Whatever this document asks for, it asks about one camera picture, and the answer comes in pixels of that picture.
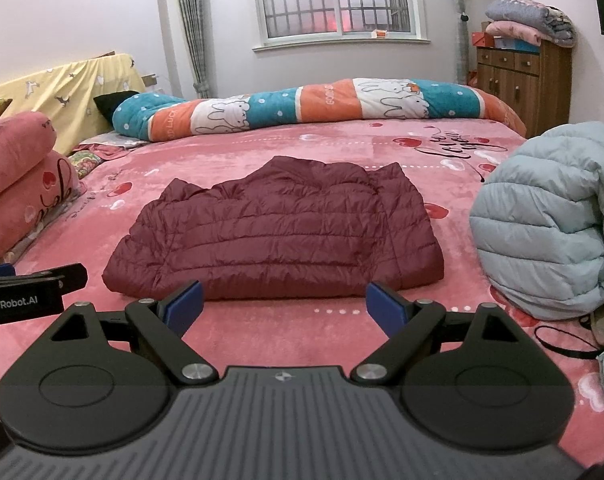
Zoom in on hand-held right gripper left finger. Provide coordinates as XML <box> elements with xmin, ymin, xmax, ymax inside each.
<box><xmin>39</xmin><ymin>280</ymin><xmax>220</xmax><ymax>387</ymax></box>

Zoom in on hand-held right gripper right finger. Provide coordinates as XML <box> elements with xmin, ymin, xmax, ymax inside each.
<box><xmin>351</xmin><ymin>281</ymin><xmax>550</xmax><ymax>387</ymax></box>

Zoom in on maroon down jacket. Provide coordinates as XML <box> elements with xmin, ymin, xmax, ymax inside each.
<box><xmin>102</xmin><ymin>155</ymin><xmax>445</xmax><ymax>302</ymax></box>

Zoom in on folded pink quilt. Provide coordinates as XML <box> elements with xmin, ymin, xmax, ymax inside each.
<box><xmin>0</xmin><ymin>112</ymin><xmax>87</xmax><ymax>257</ymax></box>

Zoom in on floral pillow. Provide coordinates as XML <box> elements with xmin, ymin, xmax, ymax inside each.
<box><xmin>68</xmin><ymin>150</ymin><xmax>105</xmax><ymax>181</ymax></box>

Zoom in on pale grey down jacket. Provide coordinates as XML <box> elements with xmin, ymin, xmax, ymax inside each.
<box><xmin>469</xmin><ymin>121</ymin><xmax>604</xmax><ymax>323</ymax></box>

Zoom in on black pillow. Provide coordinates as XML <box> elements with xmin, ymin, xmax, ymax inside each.
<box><xmin>92</xmin><ymin>91</ymin><xmax>141</xmax><ymax>123</ymax></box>

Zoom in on yellow printed cloth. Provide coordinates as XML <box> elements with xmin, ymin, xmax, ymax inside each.
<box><xmin>0</xmin><ymin>52</ymin><xmax>147</xmax><ymax>156</ymax></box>

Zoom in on rolled rabbit print quilt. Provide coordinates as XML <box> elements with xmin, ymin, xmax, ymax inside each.
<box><xmin>112</xmin><ymin>77</ymin><xmax>528</xmax><ymax>143</ymax></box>

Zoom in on wooden dresser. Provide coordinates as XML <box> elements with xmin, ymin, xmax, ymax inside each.
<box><xmin>474</xmin><ymin>40</ymin><xmax>573</xmax><ymax>139</ymax></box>

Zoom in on grey checked curtain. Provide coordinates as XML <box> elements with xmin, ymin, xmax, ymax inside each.
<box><xmin>441</xmin><ymin>0</ymin><xmax>471</xmax><ymax>86</ymax></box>
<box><xmin>172</xmin><ymin>0</ymin><xmax>213</xmax><ymax>101</ymax></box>

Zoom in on blue box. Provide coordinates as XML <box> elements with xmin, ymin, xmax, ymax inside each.
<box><xmin>494</xmin><ymin>37</ymin><xmax>540</xmax><ymax>54</ymax></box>

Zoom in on folded pink blanket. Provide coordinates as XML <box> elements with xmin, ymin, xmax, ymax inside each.
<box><xmin>484</xmin><ymin>21</ymin><xmax>543</xmax><ymax>47</ymax></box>

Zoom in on barred window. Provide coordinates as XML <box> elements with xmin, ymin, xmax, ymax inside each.
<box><xmin>246</xmin><ymin>0</ymin><xmax>433</xmax><ymax>52</ymax></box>

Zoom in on folded grey blanket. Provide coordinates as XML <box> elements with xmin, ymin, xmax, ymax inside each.
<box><xmin>484</xmin><ymin>0</ymin><xmax>578</xmax><ymax>47</ymax></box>

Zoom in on black strap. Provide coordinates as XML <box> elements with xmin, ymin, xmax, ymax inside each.
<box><xmin>534</xmin><ymin>325</ymin><xmax>603</xmax><ymax>361</ymax></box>

